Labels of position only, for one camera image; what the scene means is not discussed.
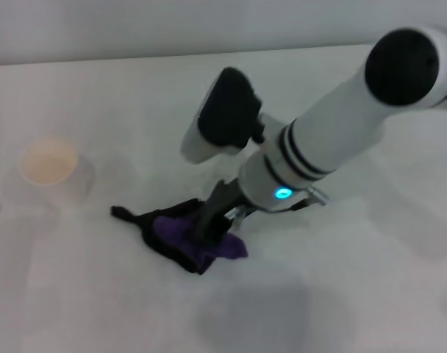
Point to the purple rag with black trim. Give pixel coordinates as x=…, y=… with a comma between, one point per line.
x=172, y=229

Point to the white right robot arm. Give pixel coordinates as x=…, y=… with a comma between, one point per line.
x=337, y=128

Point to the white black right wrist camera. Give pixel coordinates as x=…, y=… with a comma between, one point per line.
x=223, y=110

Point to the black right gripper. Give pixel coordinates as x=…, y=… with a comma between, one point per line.
x=223, y=200

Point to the white paper cup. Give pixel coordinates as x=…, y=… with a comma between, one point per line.
x=49, y=162

